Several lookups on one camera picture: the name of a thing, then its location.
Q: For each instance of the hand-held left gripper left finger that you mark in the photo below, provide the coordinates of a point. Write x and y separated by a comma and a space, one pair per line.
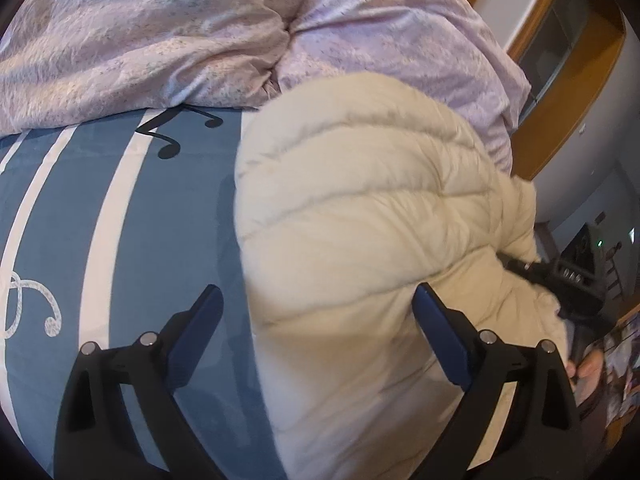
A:
199, 332

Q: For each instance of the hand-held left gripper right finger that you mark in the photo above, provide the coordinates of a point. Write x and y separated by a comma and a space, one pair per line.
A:
444, 340

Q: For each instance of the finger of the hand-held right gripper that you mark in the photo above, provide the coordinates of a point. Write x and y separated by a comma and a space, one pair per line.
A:
522, 264

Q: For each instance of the beige quilted down jacket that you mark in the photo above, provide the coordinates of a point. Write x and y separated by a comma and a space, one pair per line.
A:
360, 220

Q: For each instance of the person's right hand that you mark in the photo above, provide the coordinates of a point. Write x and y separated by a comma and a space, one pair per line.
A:
586, 367

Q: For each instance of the blue white striped bed sheet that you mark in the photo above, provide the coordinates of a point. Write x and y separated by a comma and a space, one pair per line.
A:
125, 220

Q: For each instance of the lavender patterned duvet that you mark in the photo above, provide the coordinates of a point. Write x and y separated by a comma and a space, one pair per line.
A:
200, 35

